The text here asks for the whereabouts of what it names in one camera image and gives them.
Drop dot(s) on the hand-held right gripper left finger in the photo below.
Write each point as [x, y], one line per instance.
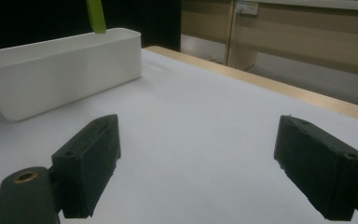
[85, 168]

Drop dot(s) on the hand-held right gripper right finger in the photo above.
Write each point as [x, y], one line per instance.
[318, 174]

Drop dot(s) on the white plastic storage box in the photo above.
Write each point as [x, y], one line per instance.
[59, 77]

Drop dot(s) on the green cartoon phone case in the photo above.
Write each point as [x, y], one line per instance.
[96, 17]

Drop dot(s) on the white wall socket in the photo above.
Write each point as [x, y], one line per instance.
[247, 8]

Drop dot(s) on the black curtain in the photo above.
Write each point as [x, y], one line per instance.
[28, 21]

